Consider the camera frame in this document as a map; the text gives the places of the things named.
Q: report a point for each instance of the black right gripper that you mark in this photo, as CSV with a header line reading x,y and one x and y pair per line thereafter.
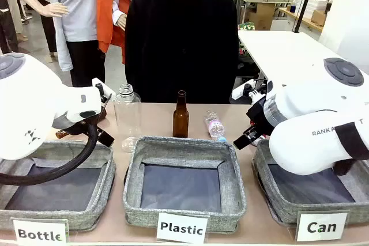
x,y
259,115

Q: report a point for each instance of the white side table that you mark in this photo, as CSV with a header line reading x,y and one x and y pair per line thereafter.
x,y
282,53

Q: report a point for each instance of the grey fabric basket can label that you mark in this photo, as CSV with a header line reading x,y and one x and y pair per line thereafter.
x,y
265,171

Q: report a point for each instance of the floral patterned cloth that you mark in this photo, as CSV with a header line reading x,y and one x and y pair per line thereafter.
x,y
246,26

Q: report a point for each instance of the grey fabric basket bottle label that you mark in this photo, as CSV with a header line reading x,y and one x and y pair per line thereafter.
x,y
98,177

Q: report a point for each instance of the small cardboard box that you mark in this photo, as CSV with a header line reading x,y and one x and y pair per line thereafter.
x,y
318,18

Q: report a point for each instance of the large cardboard box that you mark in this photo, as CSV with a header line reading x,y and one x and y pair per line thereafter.
x,y
263,15

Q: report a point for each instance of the person in black shirt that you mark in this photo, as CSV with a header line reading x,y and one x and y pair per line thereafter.
x,y
181,41

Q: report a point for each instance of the white Plastic label card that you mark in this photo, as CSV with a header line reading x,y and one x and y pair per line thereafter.
x,y
182,228

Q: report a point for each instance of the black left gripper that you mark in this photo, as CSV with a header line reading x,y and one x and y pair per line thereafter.
x,y
75,126

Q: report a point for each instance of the black slanted pole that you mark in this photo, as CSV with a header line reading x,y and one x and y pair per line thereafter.
x,y
305,1

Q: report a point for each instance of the grey fabric basket plastic label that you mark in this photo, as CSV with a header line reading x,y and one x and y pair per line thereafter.
x,y
184,145

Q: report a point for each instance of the white Can label card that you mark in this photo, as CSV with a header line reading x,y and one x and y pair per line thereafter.
x,y
321,226

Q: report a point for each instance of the small clear water bottle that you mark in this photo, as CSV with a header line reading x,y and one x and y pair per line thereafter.
x,y
215,126

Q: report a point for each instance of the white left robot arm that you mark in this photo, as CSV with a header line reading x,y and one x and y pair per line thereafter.
x,y
29,99

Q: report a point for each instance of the white Bottle label card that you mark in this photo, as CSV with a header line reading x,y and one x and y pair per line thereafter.
x,y
40,233

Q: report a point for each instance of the wooden workbench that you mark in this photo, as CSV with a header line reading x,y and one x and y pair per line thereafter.
x,y
297,17

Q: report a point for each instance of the large clear plastic bottle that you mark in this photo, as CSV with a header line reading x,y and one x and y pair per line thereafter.
x,y
127,119

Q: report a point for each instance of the mannequin in grey shirt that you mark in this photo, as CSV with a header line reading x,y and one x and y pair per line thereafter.
x,y
78,4

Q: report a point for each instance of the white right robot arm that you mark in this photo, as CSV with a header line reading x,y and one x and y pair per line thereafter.
x,y
302,142

